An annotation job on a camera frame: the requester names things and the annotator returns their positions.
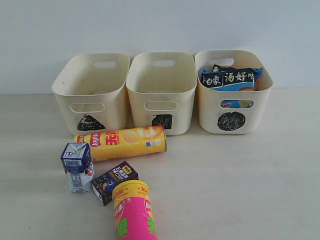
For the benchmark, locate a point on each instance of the yellow Lays chips can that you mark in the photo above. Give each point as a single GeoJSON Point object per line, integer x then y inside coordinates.
{"type": "Point", "coordinates": [124, 143]}

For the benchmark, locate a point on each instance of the blue noodle packet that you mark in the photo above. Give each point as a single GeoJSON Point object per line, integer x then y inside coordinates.
{"type": "Point", "coordinates": [239, 80]}

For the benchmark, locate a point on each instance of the cream bin triangle mark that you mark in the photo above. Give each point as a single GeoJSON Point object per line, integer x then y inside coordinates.
{"type": "Point", "coordinates": [91, 92]}

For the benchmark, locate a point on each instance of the purple juice box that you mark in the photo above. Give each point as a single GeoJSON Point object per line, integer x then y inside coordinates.
{"type": "Point", "coordinates": [104, 184]}

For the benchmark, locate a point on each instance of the blue white milk carton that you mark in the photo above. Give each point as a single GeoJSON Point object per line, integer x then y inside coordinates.
{"type": "Point", "coordinates": [78, 166]}

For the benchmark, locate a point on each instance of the cream bin square mark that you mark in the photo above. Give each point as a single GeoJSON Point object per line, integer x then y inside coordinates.
{"type": "Point", "coordinates": [161, 88]}

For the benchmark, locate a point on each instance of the orange noodle packet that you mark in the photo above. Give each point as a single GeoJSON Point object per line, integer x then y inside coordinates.
{"type": "Point", "coordinates": [220, 69]}

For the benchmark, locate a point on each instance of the cream bin circle mark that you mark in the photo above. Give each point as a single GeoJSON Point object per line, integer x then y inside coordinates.
{"type": "Point", "coordinates": [235, 121]}

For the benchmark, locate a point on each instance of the pink Lays chips can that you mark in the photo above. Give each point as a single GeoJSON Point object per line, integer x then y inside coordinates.
{"type": "Point", "coordinates": [134, 218]}

